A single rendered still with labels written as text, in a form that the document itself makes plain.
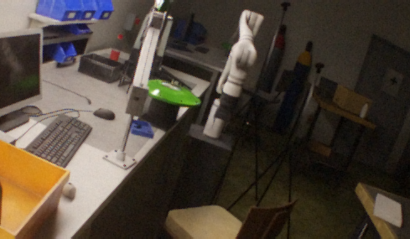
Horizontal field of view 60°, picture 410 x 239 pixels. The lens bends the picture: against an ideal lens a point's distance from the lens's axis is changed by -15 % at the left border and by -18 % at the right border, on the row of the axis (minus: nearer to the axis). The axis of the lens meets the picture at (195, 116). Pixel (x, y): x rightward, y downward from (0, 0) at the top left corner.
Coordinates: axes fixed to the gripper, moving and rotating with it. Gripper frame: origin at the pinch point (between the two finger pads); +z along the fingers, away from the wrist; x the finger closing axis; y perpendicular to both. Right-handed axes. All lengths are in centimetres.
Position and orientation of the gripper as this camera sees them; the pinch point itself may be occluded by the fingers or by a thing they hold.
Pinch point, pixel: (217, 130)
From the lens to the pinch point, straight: 183.2
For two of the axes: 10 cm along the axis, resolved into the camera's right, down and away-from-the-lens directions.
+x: 9.4, 3.3, -0.1
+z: -3.2, 9.1, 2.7
